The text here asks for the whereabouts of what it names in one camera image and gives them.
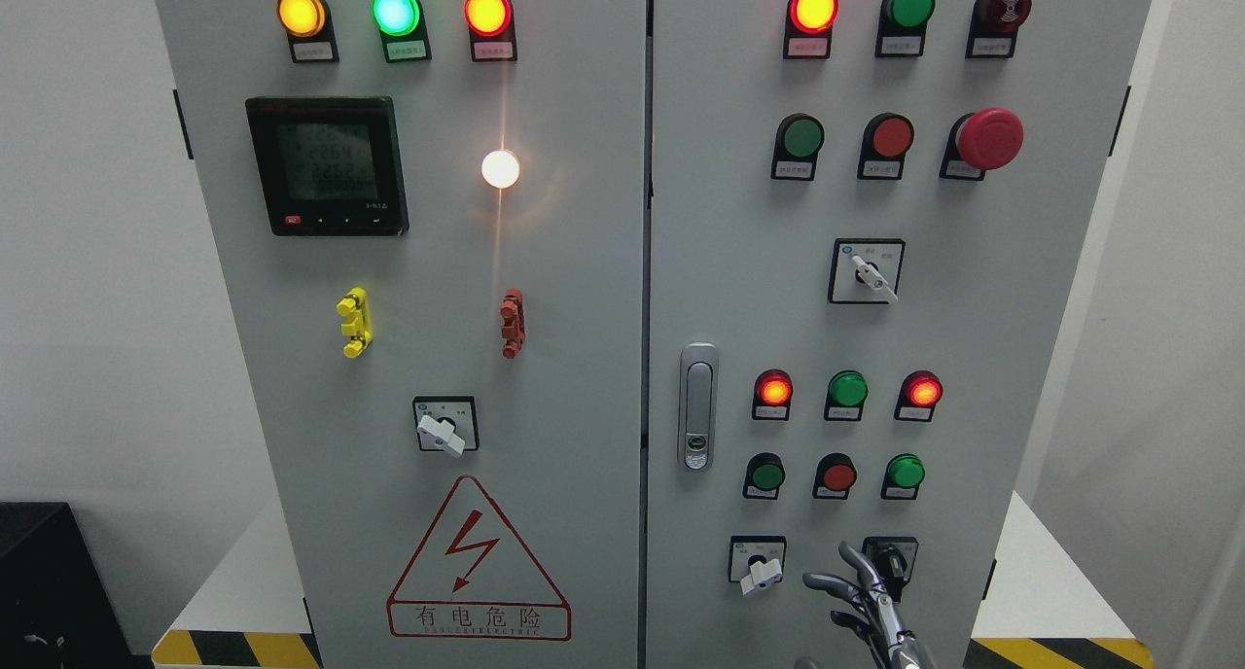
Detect lower white selector switch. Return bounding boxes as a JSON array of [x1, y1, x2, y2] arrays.
[[728, 534, 787, 598]]

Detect black digital power meter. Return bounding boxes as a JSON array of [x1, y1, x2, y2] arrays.
[[245, 96, 410, 235]]

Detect yellow terminal connector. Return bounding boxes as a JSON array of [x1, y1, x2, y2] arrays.
[[337, 285, 374, 360]]

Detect red lit indicator lamp left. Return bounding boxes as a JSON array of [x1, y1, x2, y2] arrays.
[[464, 0, 517, 62]]

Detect green lamp middle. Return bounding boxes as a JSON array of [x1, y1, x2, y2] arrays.
[[823, 370, 869, 422]]

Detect silver door handle lock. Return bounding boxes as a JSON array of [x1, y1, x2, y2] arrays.
[[677, 343, 720, 473]]

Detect grey left cabinet door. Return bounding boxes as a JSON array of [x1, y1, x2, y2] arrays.
[[156, 0, 647, 668]]

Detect dark red buzzer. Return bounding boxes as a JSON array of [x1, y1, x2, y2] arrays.
[[965, 0, 1033, 60]]

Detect green push button lower left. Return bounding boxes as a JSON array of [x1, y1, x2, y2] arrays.
[[742, 452, 786, 500]]

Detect green push button upper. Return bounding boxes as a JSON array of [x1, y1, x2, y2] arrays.
[[769, 115, 825, 182]]

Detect green push button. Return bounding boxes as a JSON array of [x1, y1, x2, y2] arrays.
[[880, 453, 928, 501], [742, 452, 786, 500], [769, 115, 825, 182]]

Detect green push button lower right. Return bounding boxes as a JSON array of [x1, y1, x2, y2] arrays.
[[880, 453, 928, 501]]

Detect black box on floor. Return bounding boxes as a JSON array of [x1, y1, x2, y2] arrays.
[[1, 505, 136, 668]]

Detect red lamp middle left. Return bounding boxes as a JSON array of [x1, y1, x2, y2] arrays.
[[751, 369, 796, 421]]

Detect left door selector switch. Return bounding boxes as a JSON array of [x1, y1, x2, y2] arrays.
[[412, 396, 481, 458]]

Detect red electrical hazard warning sticker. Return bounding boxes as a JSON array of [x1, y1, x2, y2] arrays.
[[386, 475, 571, 642]]

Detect red push button lower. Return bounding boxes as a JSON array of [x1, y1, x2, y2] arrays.
[[812, 452, 858, 500]]

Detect red terminal connector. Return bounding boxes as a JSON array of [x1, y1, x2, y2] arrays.
[[499, 288, 525, 360]]

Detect red push button upper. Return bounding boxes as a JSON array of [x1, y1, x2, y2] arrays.
[[857, 112, 914, 181]]

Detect upper right selector switch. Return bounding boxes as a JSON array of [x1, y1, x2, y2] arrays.
[[828, 238, 906, 305]]

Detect grey right cabinet door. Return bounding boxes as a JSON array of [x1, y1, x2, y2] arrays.
[[647, 0, 1152, 668]]

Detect red push button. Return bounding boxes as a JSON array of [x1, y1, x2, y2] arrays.
[[857, 112, 914, 181], [812, 452, 858, 500]]

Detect green lamp top right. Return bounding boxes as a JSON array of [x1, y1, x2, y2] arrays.
[[875, 0, 937, 59]]

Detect red lamp middle right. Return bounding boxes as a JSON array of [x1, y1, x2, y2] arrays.
[[894, 370, 942, 424]]

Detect grey cabinet door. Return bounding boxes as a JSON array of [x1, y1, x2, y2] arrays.
[[647, 0, 1152, 668], [156, 0, 647, 668]]

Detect red lit lamp top right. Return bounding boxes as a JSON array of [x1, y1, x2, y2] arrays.
[[783, 0, 839, 60]]

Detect black knob selector switch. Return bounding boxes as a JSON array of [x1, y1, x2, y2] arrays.
[[862, 536, 919, 603]]

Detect yellow indicator lamp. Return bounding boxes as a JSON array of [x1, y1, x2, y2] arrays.
[[276, 0, 339, 64]]

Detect red emergency stop button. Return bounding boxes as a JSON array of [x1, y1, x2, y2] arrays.
[[940, 107, 1023, 182]]

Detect white glowing indicator lamp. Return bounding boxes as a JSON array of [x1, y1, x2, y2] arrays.
[[481, 148, 520, 191]]

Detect green lit indicator lamp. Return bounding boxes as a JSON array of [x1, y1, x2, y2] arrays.
[[371, 0, 432, 64]]

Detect white platform hazard striped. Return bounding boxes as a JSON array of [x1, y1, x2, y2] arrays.
[[152, 496, 1155, 668]]

